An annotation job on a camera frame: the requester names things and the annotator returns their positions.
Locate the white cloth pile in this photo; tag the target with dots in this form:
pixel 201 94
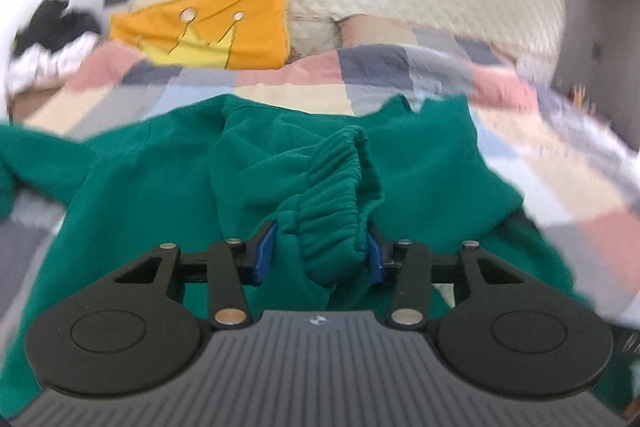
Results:
pixel 39 68

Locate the patchwork pillow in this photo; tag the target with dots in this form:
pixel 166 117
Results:
pixel 362 29

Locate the patchwork checked bed quilt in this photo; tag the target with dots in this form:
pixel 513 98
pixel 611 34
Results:
pixel 580 183

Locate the green hooded sweatshirt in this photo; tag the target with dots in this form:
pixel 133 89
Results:
pixel 91 352

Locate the black clothes pile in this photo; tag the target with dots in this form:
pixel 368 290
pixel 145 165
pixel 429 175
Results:
pixel 53 25

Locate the grey bedside cabinet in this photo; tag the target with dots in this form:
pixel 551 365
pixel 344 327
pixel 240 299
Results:
pixel 600 52

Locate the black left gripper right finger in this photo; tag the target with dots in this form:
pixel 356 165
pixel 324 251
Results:
pixel 412 269

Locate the yellow crown pillow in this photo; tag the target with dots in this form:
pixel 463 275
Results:
pixel 225 34

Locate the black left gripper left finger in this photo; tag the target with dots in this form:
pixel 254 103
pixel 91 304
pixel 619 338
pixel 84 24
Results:
pixel 225 268

